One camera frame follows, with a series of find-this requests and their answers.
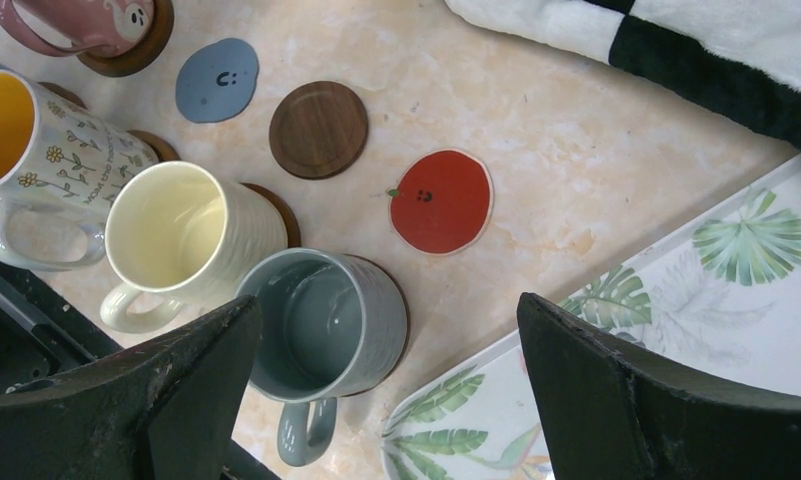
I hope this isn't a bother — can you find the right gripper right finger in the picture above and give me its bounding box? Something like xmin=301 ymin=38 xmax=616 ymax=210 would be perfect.
xmin=516 ymin=292 xmax=801 ymax=479

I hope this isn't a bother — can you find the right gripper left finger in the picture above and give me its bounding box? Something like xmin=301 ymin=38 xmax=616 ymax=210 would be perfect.
xmin=0 ymin=295 xmax=261 ymax=479

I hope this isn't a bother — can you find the cream ceramic mug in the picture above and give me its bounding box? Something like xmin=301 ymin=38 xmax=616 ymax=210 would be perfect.
xmin=100 ymin=161 xmax=289 ymax=334

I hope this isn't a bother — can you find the grey ceramic mug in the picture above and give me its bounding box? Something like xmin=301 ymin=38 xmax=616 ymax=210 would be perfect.
xmin=234 ymin=247 xmax=410 ymax=469

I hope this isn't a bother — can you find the amber wooden coaster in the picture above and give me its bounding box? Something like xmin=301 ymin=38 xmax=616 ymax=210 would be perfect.
xmin=343 ymin=255 xmax=410 ymax=396
xmin=243 ymin=182 xmax=302 ymax=248
xmin=128 ymin=130 xmax=181 ymax=162

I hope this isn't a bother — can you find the red apple coaster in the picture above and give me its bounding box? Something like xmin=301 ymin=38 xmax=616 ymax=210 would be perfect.
xmin=387 ymin=149 xmax=494 ymax=256

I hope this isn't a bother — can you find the orange cup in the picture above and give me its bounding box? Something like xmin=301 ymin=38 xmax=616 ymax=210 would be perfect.
xmin=0 ymin=69 xmax=159 ymax=272

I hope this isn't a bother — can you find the dark walnut wooden coaster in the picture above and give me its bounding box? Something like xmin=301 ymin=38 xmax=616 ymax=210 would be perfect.
xmin=269 ymin=80 xmax=369 ymax=180
xmin=77 ymin=0 xmax=174 ymax=78

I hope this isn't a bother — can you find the blue-grey apple coaster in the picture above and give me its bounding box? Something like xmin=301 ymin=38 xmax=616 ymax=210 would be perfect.
xmin=175 ymin=38 xmax=260 ymax=124

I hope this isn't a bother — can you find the brown wooden coaster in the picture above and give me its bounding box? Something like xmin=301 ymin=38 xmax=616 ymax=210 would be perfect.
xmin=40 ymin=82 xmax=87 ymax=109

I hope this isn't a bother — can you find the pink mug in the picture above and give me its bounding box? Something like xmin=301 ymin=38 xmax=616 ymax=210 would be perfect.
xmin=0 ymin=0 xmax=156 ymax=58

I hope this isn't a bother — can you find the floral white tray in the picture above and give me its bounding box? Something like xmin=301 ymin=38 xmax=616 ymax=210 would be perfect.
xmin=381 ymin=155 xmax=801 ymax=479

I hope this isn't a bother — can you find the black white checkered pillow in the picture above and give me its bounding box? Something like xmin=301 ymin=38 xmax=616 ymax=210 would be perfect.
xmin=447 ymin=1 xmax=801 ymax=151

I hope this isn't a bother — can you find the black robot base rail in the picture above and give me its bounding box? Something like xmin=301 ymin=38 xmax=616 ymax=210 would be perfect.
xmin=0 ymin=241 xmax=282 ymax=480

